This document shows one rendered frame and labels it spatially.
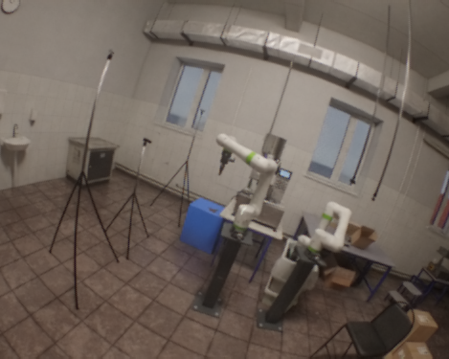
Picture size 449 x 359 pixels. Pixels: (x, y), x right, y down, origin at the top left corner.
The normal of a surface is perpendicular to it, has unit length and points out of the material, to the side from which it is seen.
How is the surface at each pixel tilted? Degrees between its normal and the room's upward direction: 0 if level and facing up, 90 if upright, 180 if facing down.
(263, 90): 90
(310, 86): 90
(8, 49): 90
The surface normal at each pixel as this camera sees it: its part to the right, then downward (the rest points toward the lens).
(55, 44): 0.92, 0.35
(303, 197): -0.26, 0.15
